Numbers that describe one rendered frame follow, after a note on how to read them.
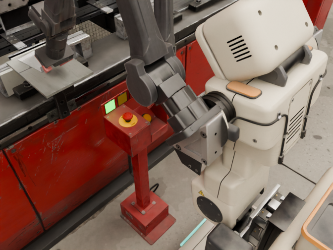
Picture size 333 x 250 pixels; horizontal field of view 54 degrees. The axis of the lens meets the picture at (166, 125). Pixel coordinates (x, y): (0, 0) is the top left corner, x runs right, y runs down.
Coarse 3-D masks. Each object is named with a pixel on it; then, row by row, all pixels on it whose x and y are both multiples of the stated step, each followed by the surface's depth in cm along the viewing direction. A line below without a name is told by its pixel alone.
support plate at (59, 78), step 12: (12, 60) 115; (72, 60) 115; (24, 72) 110; (36, 72) 110; (48, 72) 110; (60, 72) 110; (72, 72) 110; (84, 72) 110; (36, 84) 105; (48, 84) 105; (60, 84) 105; (72, 84) 106; (48, 96) 102
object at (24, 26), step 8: (16, 8) 108; (24, 8) 110; (0, 16) 106; (8, 16) 108; (16, 16) 109; (24, 16) 111; (8, 24) 109; (16, 24) 111; (24, 24) 114; (32, 24) 116; (8, 32) 111
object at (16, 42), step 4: (0, 24) 126; (0, 28) 126; (0, 32) 127; (4, 32) 128; (16, 32) 131; (0, 36) 127; (4, 36) 125; (8, 36) 125; (12, 36) 125; (8, 40) 123; (12, 40) 123; (16, 40) 123; (12, 44) 121; (16, 44) 121; (20, 44) 121; (24, 44) 121; (16, 48) 120; (20, 48) 120; (24, 48) 121
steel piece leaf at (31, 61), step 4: (32, 56) 116; (24, 60) 115; (28, 60) 115; (32, 60) 115; (36, 60) 115; (28, 64) 113; (32, 64) 113; (36, 64) 113; (40, 64) 113; (36, 68) 111; (40, 68) 111
